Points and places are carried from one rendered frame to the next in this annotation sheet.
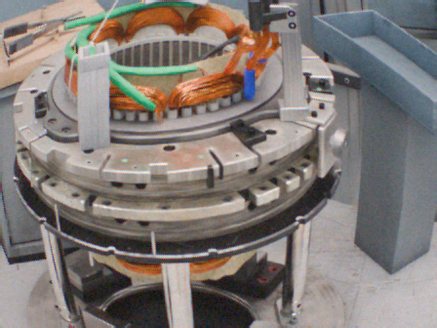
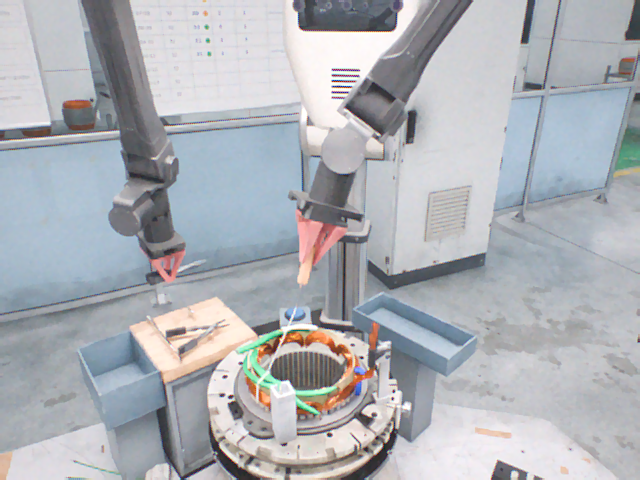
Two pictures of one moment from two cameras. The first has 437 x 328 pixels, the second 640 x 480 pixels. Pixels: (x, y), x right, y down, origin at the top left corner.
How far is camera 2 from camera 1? 0.36 m
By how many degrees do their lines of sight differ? 14
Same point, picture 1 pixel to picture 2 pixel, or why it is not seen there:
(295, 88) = (383, 388)
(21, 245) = (193, 463)
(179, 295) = not seen: outside the picture
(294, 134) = (386, 414)
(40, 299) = not seen: outside the picture
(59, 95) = (247, 400)
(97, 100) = (289, 417)
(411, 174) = (419, 390)
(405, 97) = (420, 355)
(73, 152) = (274, 447)
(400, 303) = (428, 467)
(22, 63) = (193, 360)
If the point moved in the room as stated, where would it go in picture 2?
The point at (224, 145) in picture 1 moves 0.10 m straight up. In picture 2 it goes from (356, 428) to (358, 376)
